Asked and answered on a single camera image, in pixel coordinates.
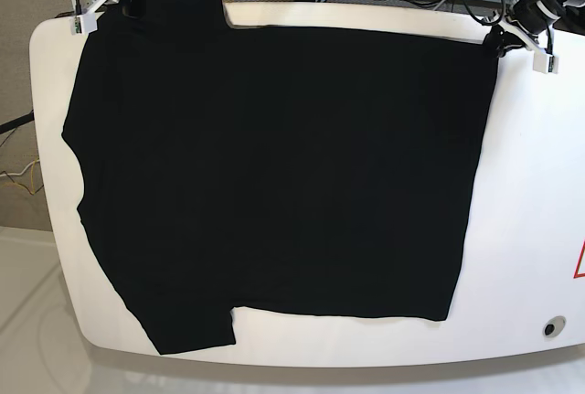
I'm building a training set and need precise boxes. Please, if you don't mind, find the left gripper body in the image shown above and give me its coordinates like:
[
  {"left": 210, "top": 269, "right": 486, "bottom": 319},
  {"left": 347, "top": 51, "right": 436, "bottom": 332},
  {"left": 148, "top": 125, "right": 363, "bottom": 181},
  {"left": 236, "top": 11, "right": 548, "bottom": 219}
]
[{"left": 509, "top": 0, "right": 564, "bottom": 33}]

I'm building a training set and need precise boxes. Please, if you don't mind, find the black T-shirt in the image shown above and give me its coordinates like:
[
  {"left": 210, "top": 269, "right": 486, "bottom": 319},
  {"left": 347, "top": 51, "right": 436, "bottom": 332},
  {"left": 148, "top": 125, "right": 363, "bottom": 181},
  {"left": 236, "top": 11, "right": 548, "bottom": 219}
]
[{"left": 62, "top": 0, "right": 498, "bottom": 355}]

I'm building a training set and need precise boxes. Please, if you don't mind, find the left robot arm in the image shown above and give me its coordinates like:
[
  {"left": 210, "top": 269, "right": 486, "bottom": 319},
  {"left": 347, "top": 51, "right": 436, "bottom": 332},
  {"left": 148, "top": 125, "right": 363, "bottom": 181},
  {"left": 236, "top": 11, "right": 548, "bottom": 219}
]
[{"left": 461, "top": 0, "right": 584, "bottom": 58}]

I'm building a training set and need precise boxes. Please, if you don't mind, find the red triangle sticker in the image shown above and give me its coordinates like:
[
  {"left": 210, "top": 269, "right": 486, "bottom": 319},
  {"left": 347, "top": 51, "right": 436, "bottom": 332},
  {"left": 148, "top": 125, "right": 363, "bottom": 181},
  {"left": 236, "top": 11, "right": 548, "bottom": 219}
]
[{"left": 573, "top": 243, "right": 585, "bottom": 279}]

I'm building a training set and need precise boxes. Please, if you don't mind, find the table grommet hole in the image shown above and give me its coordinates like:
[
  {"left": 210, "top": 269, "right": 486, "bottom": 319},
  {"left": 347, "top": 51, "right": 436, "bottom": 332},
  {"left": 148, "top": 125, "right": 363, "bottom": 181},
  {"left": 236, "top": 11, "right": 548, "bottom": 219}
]
[{"left": 543, "top": 315, "right": 567, "bottom": 338}]

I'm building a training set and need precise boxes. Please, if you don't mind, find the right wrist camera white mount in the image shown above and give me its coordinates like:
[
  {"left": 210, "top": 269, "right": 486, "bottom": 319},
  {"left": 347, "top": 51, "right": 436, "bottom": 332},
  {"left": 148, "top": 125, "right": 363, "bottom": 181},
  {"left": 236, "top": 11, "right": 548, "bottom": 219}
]
[{"left": 69, "top": 0, "right": 151, "bottom": 35}]

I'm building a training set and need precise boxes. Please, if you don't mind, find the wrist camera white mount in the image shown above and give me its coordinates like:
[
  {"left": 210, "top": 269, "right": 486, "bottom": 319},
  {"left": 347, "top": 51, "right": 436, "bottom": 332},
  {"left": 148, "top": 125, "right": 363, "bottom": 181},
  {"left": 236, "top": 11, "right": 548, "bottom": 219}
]
[
  {"left": 69, "top": 0, "right": 151, "bottom": 35},
  {"left": 493, "top": 15, "right": 559, "bottom": 74}
]

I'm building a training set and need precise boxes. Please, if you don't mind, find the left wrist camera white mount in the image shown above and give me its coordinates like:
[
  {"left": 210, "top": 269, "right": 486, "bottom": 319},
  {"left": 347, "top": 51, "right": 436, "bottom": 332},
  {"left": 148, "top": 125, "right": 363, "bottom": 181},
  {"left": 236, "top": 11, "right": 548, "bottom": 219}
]
[{"left": 493, "top": 15, "right": 559, "bottom": 74}]

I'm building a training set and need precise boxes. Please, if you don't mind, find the yellow cable on floor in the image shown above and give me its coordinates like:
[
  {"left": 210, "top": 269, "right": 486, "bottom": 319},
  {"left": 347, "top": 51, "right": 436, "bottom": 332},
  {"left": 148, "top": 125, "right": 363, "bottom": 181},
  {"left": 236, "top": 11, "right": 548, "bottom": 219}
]
[{"left": 0, "top": 159, "right": 43, "bottom": 196}]

